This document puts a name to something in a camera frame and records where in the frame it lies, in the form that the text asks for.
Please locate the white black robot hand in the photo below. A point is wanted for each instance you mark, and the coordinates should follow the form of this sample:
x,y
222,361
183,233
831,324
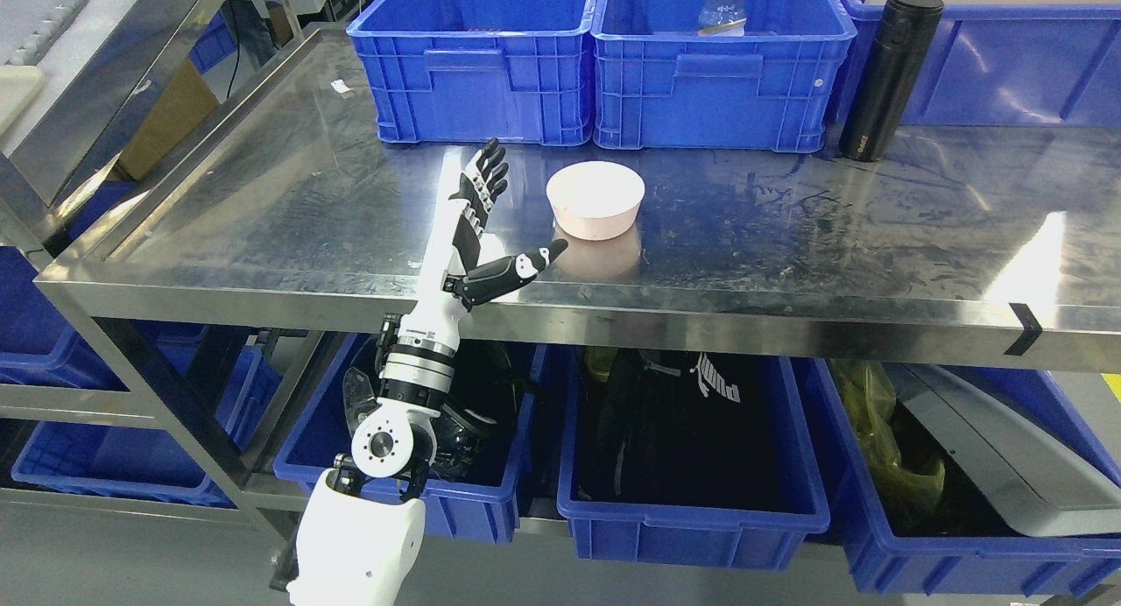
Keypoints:
x,y
452,277

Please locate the blue crate top middle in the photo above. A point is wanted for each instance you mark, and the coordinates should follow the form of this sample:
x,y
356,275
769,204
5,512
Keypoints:
x,y
660,84

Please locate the blue crate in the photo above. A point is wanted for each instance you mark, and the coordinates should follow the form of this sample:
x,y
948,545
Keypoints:
x,y
457,71
660,84
1003,63

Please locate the blue crate top right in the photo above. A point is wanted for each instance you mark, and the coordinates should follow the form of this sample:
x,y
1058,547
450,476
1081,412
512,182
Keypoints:
x,y
1003,63

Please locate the blue bin with bag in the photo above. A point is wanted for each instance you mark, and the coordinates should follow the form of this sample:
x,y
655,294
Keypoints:
x,y
692,536

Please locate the black puma bag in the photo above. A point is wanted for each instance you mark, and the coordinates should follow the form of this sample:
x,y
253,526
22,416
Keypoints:
x,y
685,428

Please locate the stainless steel shelf frame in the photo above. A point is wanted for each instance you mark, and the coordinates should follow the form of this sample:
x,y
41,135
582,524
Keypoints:
x,y
106,63

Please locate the pink ikea bowl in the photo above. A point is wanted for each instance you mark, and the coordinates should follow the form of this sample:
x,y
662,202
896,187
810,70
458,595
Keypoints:
x,y
595,200

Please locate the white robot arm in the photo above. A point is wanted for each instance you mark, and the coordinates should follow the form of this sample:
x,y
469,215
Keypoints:
x,y
363,526

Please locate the white grey flat device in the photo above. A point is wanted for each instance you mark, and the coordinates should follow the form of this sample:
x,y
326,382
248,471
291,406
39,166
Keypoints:
x,y
1019,439

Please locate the yellow green plastic bag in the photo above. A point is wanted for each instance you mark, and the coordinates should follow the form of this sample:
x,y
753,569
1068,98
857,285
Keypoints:
x,y
907,467

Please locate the blue bin lower right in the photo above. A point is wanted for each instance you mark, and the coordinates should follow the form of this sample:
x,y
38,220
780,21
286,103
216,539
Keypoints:
x,y
883,563

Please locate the clear water bottle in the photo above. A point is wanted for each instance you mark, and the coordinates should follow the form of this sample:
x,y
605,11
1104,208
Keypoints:
x,y
722,18

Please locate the blue crate top left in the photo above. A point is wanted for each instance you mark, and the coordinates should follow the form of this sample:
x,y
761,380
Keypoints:
x,y
457,71

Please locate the black thermos bottle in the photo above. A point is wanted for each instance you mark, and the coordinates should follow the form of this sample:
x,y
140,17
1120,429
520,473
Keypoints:
x,y
902,41

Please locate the blue bin lower left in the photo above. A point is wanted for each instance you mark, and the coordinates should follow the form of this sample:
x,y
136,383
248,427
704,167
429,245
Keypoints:
x,y
146,464

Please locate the blue bin with helmet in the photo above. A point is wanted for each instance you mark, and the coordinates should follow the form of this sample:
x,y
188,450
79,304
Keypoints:
x,y
470,495

